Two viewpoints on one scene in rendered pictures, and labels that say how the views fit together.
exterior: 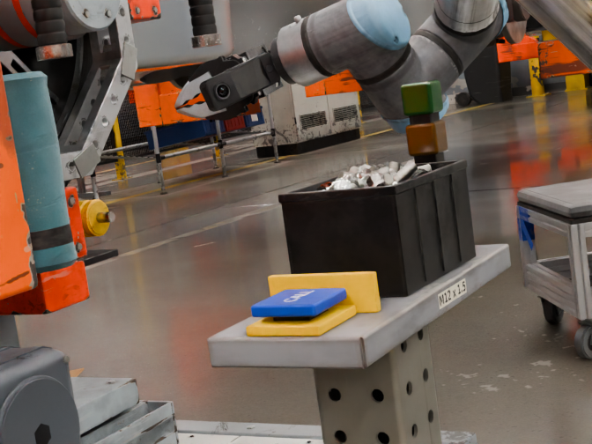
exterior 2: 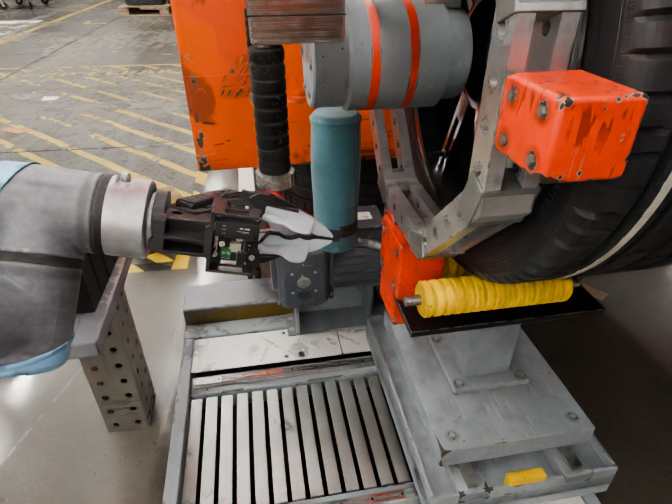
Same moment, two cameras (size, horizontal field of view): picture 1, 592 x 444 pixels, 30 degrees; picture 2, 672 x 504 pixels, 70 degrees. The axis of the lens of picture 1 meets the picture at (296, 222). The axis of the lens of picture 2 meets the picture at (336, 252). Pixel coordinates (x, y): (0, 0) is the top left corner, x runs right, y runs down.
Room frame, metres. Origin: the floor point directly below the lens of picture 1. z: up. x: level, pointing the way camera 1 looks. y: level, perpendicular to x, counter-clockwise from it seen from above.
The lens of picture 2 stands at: (2.10, -0.18, 0.98)
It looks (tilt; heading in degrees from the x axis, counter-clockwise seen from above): 33 degrees down; 140
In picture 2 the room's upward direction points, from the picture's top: straight up
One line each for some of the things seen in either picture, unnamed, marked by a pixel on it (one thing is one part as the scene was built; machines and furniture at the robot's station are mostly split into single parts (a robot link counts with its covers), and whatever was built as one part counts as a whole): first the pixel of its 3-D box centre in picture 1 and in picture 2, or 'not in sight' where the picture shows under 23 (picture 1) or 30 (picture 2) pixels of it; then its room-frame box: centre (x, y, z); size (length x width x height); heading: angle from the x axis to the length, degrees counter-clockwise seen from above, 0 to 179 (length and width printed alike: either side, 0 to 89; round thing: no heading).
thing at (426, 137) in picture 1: (426, 137); not in sight; (1.37, -0.17, 0.59); 0.04 x 0.04 x 0.04; 60
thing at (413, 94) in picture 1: (421, 98); not in sight; (1.37, -0.17, 0.64); 0.04 x 0.04 x 0.04; 60
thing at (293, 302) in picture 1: (299, 307); not in sight; (1.05, 0.01, 0.47); 0.07 x 0.07 x 0.02; 60
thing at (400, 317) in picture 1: (376, 298); (78, 277); (1.20, -0.08, 0.44); 0.43 x 0.17 x 0.03; 150
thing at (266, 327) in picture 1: (301, 320); not in sight; (1.05, 0.01, 0.45); 0.08 x 0.08 x 0.01; 60
